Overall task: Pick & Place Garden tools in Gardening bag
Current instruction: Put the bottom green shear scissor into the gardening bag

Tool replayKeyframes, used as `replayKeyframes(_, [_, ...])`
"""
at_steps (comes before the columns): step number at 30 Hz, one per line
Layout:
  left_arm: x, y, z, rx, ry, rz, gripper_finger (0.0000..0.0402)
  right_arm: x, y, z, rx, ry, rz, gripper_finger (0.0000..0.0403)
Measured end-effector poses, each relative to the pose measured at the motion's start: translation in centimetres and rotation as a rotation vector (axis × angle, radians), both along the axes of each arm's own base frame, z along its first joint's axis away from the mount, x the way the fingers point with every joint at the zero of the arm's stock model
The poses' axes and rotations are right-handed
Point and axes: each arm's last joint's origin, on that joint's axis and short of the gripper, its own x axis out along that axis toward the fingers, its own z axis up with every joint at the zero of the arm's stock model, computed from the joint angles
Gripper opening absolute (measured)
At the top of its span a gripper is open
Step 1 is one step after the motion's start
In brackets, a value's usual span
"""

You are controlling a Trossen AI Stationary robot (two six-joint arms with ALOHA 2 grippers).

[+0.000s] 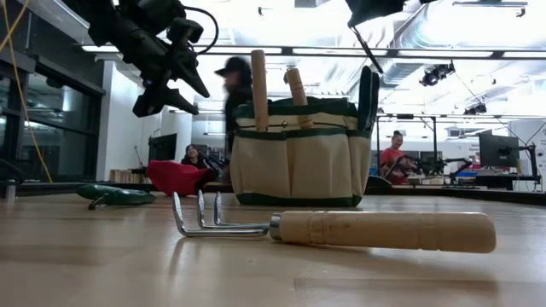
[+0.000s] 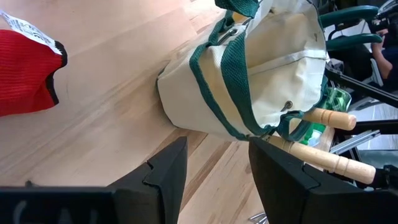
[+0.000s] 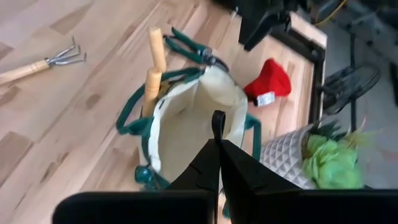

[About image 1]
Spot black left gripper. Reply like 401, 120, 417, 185
110, 0, 212, 119

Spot wooden-handled garden trowel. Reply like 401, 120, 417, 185
250, 49, 270, 132

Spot large green-handled pruning shears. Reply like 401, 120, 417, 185
357, 65, 381, 132

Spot wooden-handled garden tool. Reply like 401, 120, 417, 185
284, 67, 316, 130

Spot beige green gardening tool bag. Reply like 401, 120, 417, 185
229, 96, 373, 209

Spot three-prong rake wooden handle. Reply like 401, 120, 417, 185
171, 191, 497, 255

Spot red garden glove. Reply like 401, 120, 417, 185
146, 159, 217, 198

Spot small black monitor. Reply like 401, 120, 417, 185
148, 133, 178, 163

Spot person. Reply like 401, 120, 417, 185
214, 55, 256, 157
180, 143, 211, 171
379, 130, 414, 185

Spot black ceiling spotlight cluster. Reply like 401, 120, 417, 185
463, 101, 488, 116
420, 61, 456, 88

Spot wooden crate stack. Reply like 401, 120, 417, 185
109, 169, 151, 185

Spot large black monitor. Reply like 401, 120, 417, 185
479, 133, 520, 168

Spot black background desk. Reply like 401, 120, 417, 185
409, 172, 543, 192

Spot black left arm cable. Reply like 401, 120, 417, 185
183, 5, 220, 55

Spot black metal frame stand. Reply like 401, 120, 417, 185
375, 113, 439, 174

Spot yellow cable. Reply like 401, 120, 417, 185
0, 0, 53, 183

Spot silver metal post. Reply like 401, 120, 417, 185
3, 178, 18, 204

